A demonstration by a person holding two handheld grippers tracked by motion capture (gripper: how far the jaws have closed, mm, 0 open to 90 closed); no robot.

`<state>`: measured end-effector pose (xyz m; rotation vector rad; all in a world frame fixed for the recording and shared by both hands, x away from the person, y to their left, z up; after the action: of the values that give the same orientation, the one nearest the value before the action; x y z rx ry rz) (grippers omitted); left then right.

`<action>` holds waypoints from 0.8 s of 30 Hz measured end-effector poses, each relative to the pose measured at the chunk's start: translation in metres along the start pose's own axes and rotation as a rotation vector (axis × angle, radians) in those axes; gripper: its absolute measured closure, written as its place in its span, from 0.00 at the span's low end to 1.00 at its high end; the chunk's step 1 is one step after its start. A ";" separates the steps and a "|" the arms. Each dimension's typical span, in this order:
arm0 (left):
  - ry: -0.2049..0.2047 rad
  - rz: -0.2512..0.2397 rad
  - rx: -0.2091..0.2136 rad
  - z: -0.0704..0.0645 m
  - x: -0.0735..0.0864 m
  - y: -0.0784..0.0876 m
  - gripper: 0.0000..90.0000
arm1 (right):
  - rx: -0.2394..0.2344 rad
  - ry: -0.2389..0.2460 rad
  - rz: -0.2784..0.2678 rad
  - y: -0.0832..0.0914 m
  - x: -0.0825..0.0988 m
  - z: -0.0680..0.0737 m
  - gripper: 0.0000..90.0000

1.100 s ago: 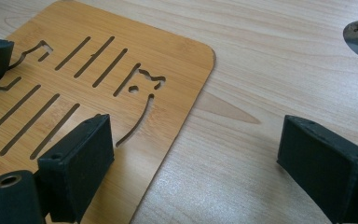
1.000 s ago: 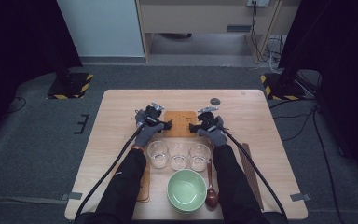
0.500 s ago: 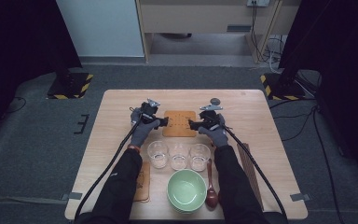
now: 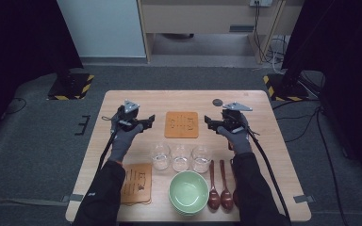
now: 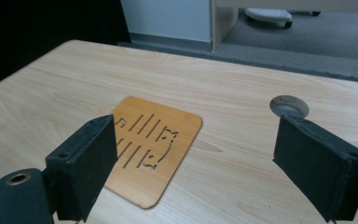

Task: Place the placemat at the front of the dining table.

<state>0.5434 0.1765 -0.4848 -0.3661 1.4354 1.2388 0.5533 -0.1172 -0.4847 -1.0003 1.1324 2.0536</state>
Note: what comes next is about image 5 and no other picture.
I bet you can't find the black curtain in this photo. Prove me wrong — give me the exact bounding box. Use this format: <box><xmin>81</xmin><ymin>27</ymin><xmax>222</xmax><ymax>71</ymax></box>
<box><xmin>0</xmin><ymin>0</ymin><xmax>132</xmax><ymax>93</ymax></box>

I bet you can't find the office chair base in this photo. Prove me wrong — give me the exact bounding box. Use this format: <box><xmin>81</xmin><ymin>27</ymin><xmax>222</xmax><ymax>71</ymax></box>
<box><xmin>243</xmin><ymin>7</ymin><xmax>322</xmax><ymax>30</ymax></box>

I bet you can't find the grey table cable grommet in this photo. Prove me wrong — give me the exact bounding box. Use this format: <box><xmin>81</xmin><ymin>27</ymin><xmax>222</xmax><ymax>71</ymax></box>
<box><xmin>268</xmin><ymin>94</ymin><xmax>310</xmax><ymax>119</ymax></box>

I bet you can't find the wooden coaster with cut-outs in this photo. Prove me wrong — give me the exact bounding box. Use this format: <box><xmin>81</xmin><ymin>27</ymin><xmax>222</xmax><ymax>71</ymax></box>
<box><xmin>104</xmin><ymin>95</ymin><xmax>203</xmax><ymax>210</ymax></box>

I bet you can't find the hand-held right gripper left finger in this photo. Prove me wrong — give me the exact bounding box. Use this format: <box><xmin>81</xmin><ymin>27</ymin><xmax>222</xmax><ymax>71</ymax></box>
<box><xmin>45</xmin><ymin>114</ymin><xmax>119</xmax><ymax>222</ymax></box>

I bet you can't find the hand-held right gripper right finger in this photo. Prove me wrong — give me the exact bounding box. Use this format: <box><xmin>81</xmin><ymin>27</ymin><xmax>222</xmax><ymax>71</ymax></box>
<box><xmin>272</xmin><ymin>115</ymin><xmax>358</xmax><ymax>223</ymax></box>

